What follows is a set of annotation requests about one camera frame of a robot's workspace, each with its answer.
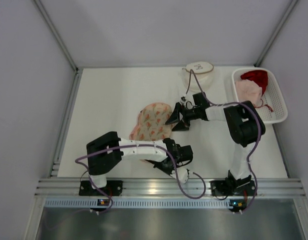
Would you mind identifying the pink floral laundry bag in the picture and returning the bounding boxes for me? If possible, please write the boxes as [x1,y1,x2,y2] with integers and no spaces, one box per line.
[129,101,175,163]

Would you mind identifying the white round mesh laundry bag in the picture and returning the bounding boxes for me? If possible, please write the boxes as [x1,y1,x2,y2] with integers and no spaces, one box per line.
[182,61,215,93]

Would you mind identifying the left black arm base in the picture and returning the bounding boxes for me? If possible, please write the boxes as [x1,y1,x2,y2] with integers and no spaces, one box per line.
[79,180,123,197]

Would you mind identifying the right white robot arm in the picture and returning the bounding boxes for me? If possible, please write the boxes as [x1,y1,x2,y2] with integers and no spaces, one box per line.
[165,92,265,188]

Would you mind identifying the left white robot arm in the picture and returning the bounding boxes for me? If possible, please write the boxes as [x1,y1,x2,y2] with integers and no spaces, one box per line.
[86,131,193,188]

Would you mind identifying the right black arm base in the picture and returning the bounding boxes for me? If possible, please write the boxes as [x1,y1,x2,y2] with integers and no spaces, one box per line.
[210,179,256,198]

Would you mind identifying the white plastic laundry basket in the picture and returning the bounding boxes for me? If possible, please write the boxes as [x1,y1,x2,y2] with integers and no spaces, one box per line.
[231,67,288,125]

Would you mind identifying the pink garment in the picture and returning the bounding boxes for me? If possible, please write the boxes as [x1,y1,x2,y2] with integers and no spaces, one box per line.
[235,79,262,105]

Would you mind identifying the red garment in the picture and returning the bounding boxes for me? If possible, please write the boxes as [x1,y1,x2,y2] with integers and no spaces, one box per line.
[240,70,268,95]

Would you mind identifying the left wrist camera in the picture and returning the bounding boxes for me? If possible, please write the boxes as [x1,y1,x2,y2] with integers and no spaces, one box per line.
[170,168,191,184]

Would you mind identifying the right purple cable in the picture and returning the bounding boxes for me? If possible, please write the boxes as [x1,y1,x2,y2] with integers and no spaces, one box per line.
[185,69,261,213]

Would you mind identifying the aluminium mounting rail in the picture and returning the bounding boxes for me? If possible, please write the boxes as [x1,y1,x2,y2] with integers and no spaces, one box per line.
[35,178,305,199]

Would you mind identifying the white slotted cable duct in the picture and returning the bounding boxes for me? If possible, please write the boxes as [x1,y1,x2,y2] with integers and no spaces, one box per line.
[45,198,247,209]

